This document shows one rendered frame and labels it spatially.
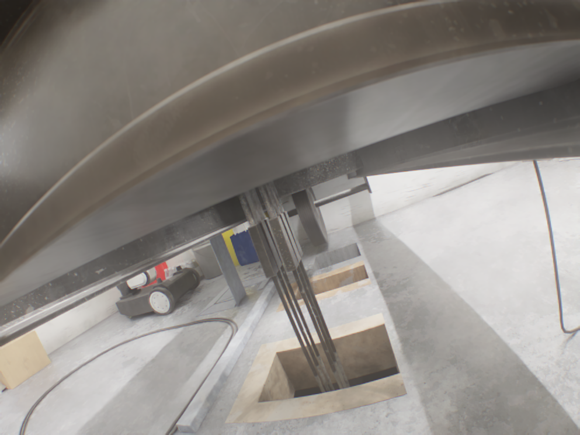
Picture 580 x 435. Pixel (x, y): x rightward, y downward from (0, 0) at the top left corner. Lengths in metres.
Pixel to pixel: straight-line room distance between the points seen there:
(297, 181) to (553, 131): 1.21
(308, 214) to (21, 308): 1.61
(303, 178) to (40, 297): 1.19
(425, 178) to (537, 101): 2.35
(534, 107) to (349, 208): 2.27
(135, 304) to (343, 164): 1.75
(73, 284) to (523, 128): 0.78
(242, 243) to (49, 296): 2.11
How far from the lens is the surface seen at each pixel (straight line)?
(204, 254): 2.53
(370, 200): 2.52
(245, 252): 2.52
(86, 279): 0.64
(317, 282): 1.42
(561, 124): 0.32
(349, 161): 1.36
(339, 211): 2.50
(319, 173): 1.36
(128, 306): 2.26
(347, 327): 0.90
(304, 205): 1.78
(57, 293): 0.60
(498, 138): 0.41
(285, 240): 0.57
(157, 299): 1.99
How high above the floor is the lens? 0.45
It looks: 4 degrees down
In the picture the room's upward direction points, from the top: 21 degrees counter-clockwise
